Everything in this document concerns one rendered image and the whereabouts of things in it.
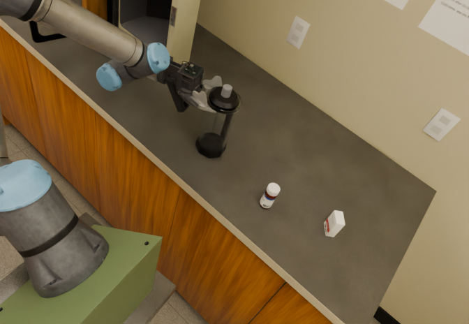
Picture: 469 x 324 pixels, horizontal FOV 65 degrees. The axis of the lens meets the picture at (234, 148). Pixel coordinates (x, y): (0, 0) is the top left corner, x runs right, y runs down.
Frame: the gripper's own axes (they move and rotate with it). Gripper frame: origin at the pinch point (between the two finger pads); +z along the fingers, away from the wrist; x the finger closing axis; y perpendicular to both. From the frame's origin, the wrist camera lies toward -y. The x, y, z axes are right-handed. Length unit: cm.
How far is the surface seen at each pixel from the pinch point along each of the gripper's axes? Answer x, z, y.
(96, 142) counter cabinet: -2, -47, -45
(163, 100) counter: 9.5, -24.8, -18.9
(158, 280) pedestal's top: -47, 9, -21
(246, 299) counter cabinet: -24, 33, -59
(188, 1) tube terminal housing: 26.2, -27.4, 12.5
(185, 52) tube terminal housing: 28.8, -27.8, -9.1
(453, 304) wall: 26, 118, -73
